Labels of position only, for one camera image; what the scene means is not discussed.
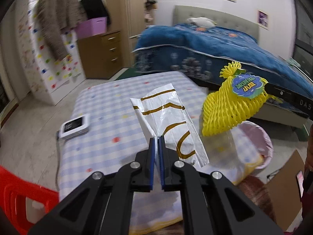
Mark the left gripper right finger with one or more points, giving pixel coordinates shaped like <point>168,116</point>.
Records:
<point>211,204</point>

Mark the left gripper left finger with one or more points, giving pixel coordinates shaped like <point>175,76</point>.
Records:
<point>101,204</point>

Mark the yellow foam fruit net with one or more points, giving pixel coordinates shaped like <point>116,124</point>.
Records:
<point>240,96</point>

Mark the white bag with gold stripes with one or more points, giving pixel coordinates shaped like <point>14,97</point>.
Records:
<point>162,113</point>

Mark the pink lined trash bin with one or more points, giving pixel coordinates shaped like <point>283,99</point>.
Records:
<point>260,140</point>

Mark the cardboard box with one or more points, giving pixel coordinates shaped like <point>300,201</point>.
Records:
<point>285,191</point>

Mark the red plastic stool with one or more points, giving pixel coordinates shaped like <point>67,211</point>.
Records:
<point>14,194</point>

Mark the blue floral blanket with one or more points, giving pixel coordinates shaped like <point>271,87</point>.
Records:
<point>162,48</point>

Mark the white pillow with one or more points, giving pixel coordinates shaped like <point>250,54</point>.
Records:
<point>202,22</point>

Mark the polka dot white cabinet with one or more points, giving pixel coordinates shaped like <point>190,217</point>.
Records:
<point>49,80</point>

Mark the brown wooden drawer cabinet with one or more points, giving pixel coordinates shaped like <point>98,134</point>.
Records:
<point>100,55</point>

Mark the purple storage basket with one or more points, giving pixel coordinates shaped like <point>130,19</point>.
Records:
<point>91,27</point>

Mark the light wooden wardrobe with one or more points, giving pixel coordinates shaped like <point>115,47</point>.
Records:
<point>127,17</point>

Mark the black hanging coat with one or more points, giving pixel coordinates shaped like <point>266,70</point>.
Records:
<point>96,9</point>

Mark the brown quilted jacket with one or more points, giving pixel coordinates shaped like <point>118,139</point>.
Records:
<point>54,17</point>

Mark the grey upholstered bed frame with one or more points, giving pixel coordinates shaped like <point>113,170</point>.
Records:
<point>236,39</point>

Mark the small purple wall picture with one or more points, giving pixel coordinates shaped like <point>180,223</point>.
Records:
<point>262,19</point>

